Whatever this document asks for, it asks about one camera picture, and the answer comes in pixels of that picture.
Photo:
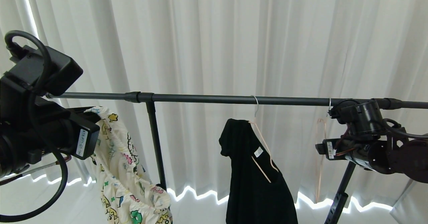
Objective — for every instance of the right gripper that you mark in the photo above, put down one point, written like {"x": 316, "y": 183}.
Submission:
{"x": 364, "y": 153}

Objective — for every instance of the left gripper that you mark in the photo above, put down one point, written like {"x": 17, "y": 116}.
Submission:
{"x": 67, "y": 130}

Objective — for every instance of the pink clothes hanger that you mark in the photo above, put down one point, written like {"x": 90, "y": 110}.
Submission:
{"x": 319, "y": 157}
{"x": 264, "y": 143}

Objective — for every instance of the cream printed garment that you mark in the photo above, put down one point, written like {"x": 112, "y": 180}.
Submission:
{"x": 123, "y": 177}

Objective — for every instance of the black garment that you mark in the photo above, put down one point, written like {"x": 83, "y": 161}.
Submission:
{"x": 254, "y": 190}

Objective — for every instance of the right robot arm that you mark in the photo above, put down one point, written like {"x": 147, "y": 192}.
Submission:
{"x": 414, "y": 160}

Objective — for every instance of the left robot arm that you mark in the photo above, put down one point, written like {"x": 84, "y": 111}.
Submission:
{"x": 6, "y": 157}

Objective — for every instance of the black clothes rack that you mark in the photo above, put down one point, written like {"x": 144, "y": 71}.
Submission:
{"x": 217, "y": 99}

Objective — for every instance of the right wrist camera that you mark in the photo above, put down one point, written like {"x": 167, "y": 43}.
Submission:
{"x": 364, "y": 117}

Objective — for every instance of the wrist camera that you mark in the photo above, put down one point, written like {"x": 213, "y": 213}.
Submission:
{"x": 50, "y": 70}
{"x": 364, "y": 117}

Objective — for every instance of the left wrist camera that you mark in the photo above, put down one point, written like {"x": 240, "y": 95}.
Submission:
{"x": 50, "y": 70}

